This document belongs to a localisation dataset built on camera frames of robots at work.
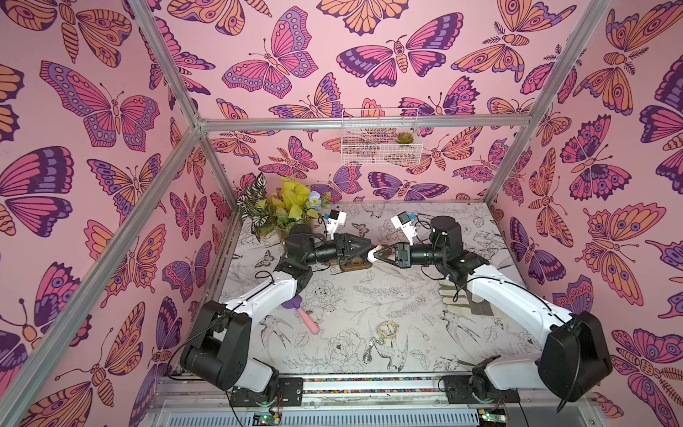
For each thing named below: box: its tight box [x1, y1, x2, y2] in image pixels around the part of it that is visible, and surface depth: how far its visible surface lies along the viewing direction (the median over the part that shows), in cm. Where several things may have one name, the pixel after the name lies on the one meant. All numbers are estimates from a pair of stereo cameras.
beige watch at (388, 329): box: [377, 320, 400, 339], surface depth 87 cm
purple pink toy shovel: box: [281, 294, 321, 336], surface depth 88 cm
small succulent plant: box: [395, 127, 417, 145], surface depth 95 cm
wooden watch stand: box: [339, 256, 373, 273], surface depth 100 cm
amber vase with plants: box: [236, 172, 331, 243], surface depth 92 cm
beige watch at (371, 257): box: [366, 244, 384, 264], surface depth 74 cm
